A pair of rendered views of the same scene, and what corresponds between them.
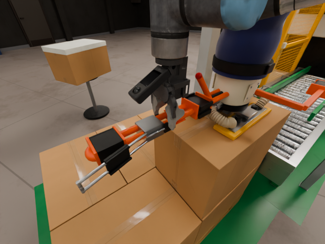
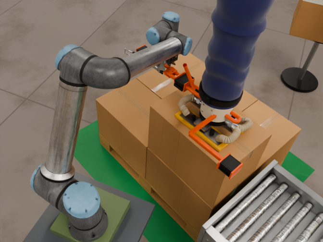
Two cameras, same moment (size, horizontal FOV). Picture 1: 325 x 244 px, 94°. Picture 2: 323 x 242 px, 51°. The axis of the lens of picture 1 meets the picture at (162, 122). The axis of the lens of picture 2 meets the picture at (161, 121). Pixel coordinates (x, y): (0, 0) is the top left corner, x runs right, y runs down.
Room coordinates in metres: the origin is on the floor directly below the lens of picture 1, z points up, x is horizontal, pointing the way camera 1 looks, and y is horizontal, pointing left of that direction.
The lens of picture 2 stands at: (0.15, -1.58, 2.37)
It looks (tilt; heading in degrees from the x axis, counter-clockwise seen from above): 48 degrees down; 80
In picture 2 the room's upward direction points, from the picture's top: 6 degrees clockwise
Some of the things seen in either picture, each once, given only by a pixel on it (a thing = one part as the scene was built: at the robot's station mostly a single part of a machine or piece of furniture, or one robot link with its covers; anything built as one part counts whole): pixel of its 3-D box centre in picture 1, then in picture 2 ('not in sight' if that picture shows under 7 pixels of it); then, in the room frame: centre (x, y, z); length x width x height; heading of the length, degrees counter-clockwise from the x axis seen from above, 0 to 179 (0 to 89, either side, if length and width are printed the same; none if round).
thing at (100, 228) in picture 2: not in sight; (87, 218); (-0.03, -0.83, 0.85); 0.19 x 0.19 x 0.10
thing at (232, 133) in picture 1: (245, 115); (202, 126); (0.59, -0.39, 0.97); 0.34 x 0.10 x 0.05; 128
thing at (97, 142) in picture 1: (107, 144); (144, 52); (0.30, 0.15, 1.07); 0.08 x 0.07 x 0.05; 128
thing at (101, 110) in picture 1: (91, 95); (309, 57); (2.08, 1.07, 0.31); 0.40 x 0.40 x 0.62
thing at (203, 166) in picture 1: (215, 141); (204, 140); (0.65, -0.31, 0.74); 0.60 x 0.40 x 0.40; 126
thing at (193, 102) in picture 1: (196, 104); (183, 81); (0.51, -0.13, 1.08); 0.10 x 0.08 x 0.06; 38
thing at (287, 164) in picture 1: (241, 138); (242, 193); (0.86, -0.60, 0.58); 0.70 x 0.03 x 0.06; 37
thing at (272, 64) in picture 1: (241, 62); (220, 90); (0.66, -0.33, 1.19); 0.23 x 0.23 x 0.04
